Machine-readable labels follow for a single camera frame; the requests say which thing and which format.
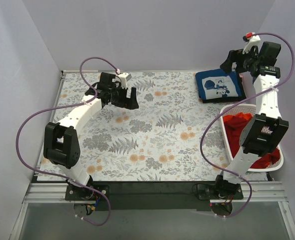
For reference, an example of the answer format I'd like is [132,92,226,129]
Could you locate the folded black t shirt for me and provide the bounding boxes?
[197,72,248,103]

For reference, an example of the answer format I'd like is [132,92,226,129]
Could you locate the white perforated laundry basket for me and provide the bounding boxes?
[219,103,284,173]

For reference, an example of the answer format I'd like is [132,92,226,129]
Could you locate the blue t shirt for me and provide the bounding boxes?
[195,69,243,100]

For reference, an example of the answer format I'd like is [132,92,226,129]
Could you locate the orange t shirt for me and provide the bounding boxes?
[223,112,253,123]

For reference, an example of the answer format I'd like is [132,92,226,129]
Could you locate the aluminium frame rail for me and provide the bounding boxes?
[23,181,288,203]

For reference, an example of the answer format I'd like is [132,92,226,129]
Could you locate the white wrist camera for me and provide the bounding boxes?
[116,72,132,89]
[242,32,261,55]

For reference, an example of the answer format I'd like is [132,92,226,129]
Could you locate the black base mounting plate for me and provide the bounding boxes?
[64,183,245,212]

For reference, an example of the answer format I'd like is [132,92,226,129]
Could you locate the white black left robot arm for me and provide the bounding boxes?
[43,72,139,200]

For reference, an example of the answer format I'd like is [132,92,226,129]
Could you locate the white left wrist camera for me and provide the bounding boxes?
[116,72,132,89]

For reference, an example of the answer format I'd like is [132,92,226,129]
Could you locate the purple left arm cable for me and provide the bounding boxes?
[15,57,121,226]

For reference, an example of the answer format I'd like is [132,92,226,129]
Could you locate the floral patterned table mat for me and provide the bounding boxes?
[37,71,268,182]

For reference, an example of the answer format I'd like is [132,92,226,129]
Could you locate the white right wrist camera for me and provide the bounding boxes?
[242,32,261,55]

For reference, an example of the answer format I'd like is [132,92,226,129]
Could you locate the red t shirt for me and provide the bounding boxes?
[224,119,280,169]

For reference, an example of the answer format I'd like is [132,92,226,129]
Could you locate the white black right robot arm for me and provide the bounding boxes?
[213,41,289,199]

